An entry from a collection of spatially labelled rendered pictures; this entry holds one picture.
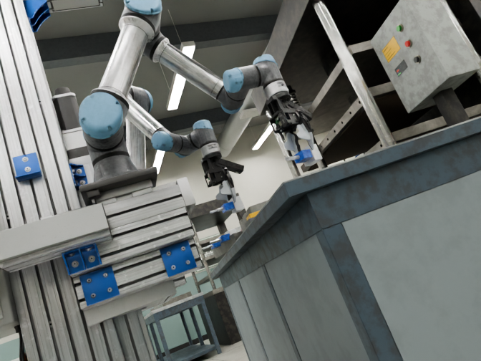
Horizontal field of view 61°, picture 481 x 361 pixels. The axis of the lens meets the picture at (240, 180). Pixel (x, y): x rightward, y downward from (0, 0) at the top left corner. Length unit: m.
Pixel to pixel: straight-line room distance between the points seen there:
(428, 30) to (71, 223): 1.51
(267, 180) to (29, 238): 9.09
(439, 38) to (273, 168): 8.54
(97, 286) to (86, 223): 0.21
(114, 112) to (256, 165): 8.96
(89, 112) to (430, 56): 1.32
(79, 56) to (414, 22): 4.51
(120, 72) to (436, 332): 1.07
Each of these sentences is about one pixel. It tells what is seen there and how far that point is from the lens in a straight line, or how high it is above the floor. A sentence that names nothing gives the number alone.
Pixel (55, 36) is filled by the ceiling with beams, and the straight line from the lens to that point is 5.89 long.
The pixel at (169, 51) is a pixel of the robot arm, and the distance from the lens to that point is 1.53.
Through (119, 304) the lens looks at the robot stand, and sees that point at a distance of 1.33.
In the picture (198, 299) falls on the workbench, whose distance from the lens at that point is 5.66.
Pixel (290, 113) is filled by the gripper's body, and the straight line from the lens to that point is 1.35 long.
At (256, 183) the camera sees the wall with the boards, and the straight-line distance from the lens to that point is 9.90.
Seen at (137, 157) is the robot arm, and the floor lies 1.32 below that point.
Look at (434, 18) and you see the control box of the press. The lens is 1.96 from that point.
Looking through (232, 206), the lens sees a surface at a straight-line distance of 1.60.
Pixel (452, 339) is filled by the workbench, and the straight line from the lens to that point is 1.06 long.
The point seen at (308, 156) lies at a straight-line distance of 1.31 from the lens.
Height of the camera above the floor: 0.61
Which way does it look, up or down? 14 degrees up
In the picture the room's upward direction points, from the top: 22 degrees counter-clockwise
